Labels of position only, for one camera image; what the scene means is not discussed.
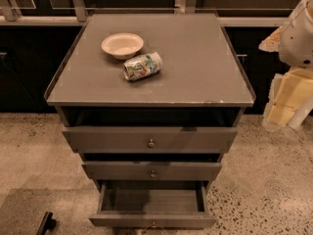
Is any white bowl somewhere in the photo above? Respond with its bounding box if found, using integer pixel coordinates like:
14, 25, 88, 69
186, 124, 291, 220
101, 33, 144, 60

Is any metal window railing frame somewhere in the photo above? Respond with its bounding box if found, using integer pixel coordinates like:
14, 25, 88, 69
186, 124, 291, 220
0, 0, 302, 26

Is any grey bottom drawer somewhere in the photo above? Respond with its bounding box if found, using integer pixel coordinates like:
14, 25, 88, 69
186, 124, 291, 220
89, 181, 216, 229

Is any grey middle drawer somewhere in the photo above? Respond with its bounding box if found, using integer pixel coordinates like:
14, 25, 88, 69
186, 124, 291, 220
82, 161, 221, 181

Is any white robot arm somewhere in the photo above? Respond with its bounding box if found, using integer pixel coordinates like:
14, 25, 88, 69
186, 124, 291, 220
259, 0, 313, 132

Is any grey drawer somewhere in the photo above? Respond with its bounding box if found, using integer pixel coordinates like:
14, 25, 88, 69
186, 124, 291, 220
63, 126, 237, 154
89, 181, 216, 229
82, 161, 221, 181

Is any grey drawer cabinet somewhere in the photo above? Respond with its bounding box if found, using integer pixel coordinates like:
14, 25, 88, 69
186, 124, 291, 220
43, 13, 256, 194

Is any crushed soda can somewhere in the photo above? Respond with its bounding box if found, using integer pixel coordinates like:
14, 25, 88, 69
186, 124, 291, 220
123, 52, 163, 81

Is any grey top drawer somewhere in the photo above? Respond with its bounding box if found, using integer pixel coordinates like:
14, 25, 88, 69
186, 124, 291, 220
63, 126, 237, 154

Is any black object on floor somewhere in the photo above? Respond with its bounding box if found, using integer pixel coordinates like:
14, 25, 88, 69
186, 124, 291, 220
36, 211, 56, 235

